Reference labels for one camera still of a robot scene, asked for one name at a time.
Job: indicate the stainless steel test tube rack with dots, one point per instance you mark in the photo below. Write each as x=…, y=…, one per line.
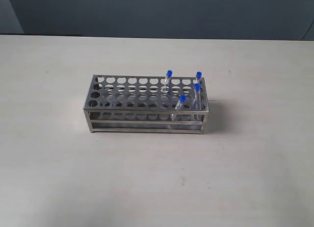
x=137, y=104

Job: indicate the blue capped tube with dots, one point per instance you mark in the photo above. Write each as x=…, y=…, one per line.
x=178, y=107
x=198, y=77
x=166, y=81
x=197, y=101

